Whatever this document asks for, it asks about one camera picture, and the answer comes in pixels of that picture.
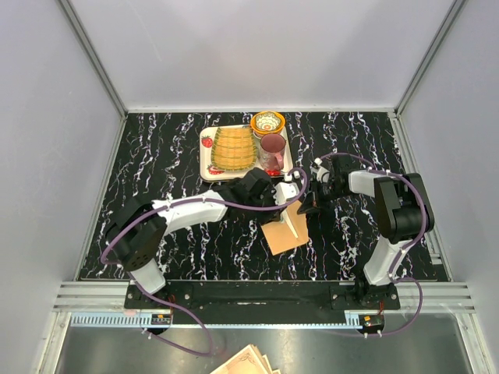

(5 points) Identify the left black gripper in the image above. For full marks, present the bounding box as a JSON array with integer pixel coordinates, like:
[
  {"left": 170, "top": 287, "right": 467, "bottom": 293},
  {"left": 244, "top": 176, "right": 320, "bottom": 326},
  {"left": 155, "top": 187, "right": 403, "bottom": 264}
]
[{"left": 246, "top": 186, "right": 288, "bottom": 227}]

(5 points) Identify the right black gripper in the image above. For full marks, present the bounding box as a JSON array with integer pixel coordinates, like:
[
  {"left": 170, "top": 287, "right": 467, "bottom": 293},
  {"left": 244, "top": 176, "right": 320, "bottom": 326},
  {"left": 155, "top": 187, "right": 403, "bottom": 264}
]
[{"left": 297, "top": 178, "right": 349, "bottom": 216}]

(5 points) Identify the ornate bordered letter paper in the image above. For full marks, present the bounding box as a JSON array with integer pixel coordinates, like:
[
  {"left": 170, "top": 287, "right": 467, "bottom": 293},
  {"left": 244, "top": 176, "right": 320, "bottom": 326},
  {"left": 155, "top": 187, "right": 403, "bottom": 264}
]
[{"left": 281, "top": 206, "right": 299, "bottom": 238}]

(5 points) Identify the brown paper envelope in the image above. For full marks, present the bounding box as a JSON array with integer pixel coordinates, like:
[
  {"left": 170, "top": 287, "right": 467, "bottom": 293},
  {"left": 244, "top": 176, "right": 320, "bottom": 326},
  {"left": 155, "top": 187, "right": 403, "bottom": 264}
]
[{"left": 261, "top": 201, "right": 309, "bottom": 256}]

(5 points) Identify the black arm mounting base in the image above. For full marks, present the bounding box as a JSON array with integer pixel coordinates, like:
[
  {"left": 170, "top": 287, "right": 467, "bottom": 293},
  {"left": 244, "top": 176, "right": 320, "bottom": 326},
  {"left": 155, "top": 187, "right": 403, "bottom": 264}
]
[{"left": 123, "top": 279, "right": 401, "bottom": 312}]

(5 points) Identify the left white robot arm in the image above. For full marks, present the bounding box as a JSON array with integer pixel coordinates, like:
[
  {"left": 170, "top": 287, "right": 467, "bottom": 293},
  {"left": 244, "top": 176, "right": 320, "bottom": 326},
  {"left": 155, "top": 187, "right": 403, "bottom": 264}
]
[{"left": 105, "top": 168, "right": 296, "bottom": 309}]

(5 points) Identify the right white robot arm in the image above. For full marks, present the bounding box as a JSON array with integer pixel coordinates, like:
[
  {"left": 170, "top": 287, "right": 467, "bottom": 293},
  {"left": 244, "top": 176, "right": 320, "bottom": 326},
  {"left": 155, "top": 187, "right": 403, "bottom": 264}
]
[{"left": 297, "top": 153, "right": 435, "bottom": 309}]

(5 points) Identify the white strawberry tray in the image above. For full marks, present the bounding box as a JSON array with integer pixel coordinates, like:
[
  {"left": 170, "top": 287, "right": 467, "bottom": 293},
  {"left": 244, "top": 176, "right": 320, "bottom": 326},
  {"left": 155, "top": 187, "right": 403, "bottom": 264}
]
[{"left": 199, "top": 123, "right": 294, "bottom": 182}]

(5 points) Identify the yellow woven bamboo basket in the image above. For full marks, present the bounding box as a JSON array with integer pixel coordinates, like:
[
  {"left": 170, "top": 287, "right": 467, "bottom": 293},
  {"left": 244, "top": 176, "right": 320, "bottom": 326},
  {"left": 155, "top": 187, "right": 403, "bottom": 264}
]
[{"left": 211, "top": 127, "right": 257, "bottom": 171}]

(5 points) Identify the yellow patterned bowl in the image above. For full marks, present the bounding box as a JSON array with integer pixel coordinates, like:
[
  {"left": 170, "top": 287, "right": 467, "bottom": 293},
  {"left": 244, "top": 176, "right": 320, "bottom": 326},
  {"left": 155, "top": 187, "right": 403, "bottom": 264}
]
[{"left": 250, "top": 111, "right": 285, "bottom": 135}]

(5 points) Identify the stack of spare letters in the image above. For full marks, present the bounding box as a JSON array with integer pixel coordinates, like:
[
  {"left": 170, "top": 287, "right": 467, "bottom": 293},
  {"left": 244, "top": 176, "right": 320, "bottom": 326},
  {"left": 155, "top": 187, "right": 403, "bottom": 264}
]
[{"left": 211, "top": 344, "right": 281, "bottom": 374}]

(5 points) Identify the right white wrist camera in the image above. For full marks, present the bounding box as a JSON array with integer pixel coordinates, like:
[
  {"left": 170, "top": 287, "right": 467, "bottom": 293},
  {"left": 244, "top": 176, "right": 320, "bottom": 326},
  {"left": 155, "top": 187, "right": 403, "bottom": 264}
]
[{"left": 311, "top": 157, "right": 331, "bottom": 183}]

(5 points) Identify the slotted cable duct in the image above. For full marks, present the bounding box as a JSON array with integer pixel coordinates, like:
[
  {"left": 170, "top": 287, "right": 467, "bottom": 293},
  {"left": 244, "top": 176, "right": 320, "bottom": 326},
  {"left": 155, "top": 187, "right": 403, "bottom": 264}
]
[{"left": 70, "top": 310, "right": 384, "bottom": 330}]

